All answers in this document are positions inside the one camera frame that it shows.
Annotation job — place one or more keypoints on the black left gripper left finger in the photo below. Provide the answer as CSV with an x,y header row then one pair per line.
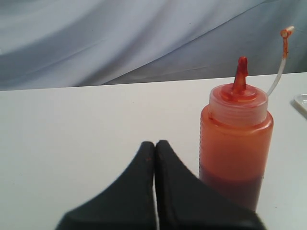
x,y
127,204

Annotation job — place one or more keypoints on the red sauce squeeze bottle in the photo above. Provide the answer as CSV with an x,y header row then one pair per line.
x,y
235,135

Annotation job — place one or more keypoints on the white rectangular plastic tray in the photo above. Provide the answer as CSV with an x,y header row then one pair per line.
x,y
299,103

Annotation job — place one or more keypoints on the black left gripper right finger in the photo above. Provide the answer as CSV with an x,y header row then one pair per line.
x,y
186,203

